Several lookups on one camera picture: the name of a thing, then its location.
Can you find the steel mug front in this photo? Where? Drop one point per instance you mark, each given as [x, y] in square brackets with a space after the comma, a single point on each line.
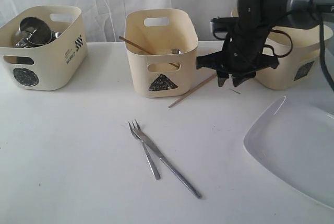
[40, 34]

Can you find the wooden chopstick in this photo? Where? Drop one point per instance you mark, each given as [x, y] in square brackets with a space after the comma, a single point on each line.
[191, 91]
[136, 45]

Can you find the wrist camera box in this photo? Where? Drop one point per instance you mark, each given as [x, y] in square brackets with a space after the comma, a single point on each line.
[222, 25]

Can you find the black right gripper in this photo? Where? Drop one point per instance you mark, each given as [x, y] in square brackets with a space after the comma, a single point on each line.
[241, 54]

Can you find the steel fork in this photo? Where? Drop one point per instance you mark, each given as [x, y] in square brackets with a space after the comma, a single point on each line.
[148, 156]

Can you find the white rectangular plate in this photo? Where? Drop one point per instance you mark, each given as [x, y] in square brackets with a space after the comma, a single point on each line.
[294, 142]

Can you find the steel bowl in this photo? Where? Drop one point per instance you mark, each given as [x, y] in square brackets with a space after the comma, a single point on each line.
[19, 40]

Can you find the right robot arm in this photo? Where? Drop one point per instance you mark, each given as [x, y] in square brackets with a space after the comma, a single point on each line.
[324, 13]

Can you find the steel table knife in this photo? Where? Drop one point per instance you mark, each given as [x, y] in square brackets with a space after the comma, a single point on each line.
[175, 171]

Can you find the cream bin with square mark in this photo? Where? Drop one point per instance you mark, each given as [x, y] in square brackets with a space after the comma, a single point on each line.
[298, 65]

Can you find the steel spoon in bin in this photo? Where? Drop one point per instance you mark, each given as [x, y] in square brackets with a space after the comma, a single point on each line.
[176, 51]

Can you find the cream bin with circle mark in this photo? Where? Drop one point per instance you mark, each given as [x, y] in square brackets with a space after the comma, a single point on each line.
[51, 66]

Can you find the cream bin with triangle mark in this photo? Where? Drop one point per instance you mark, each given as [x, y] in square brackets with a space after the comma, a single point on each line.
[161, 30]

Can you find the steel mug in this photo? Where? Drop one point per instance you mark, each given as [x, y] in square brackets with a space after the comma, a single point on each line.
[32, 24]
[40, 34]

